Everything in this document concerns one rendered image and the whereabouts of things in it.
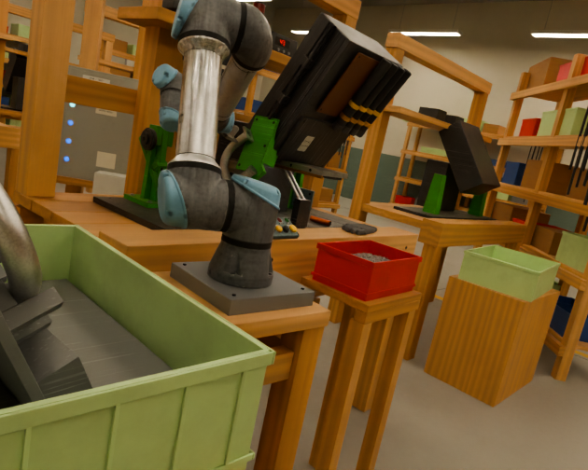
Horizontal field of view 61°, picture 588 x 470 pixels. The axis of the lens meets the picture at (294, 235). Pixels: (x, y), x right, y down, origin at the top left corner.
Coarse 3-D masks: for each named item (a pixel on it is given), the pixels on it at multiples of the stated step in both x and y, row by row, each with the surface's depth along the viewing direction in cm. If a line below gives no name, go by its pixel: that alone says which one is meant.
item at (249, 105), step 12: (264, 72) 662; (252, 84) 658; (252, 96) 664; (240, 108) 674; (252, 108) 678; (348, 144) 839; (336, 156) 836; (348, 156) 847; (336, 168) 838; (324, 192) 840; (336, 192) 858; (324, 204) 830; (336, 204) 854
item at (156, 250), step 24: (120, 240) 121; (144, 240) 125; (168, 240) 130; (192, 240) 135; (216, 240) 140; (288, 240) 161; (312, 240) 170; (336, 240) 181; (360, 240) 194; (384, 240) 208; (408, 240) 225; (144, 264) 122; (168, 264) 127; (288, 264) 164; (312, 264) 174
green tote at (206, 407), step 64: (64, 256) 102; (128, 320) 86; (192, 320) 73; (128, 384) 49; (192, 384) 54; (256, 384) 62; (0, 448) 41; (64, 448) 46; (128, 448) 51; (192, 448) 57
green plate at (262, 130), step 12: (264, 120) 178; (276, 120) 175; (252, 132) 181; (264, 132) 177; (252, 144) 179; (264, 144) 176; (240, 156) 182; (252, 156) 178; (264, 156) 175; (276, 156) 181; (240, 168) 180
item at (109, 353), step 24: (48, 288) 96; (72, 288) 99; (72, 312) 88; (96, 312) 90; (72, 336) 79; (96, 336) 81; (120, 336) 83; (96, 360) 74; (120, 360) 75; (144, 360) 76; (0, 384) 63; (96, 384) 68; (0, 408) 59
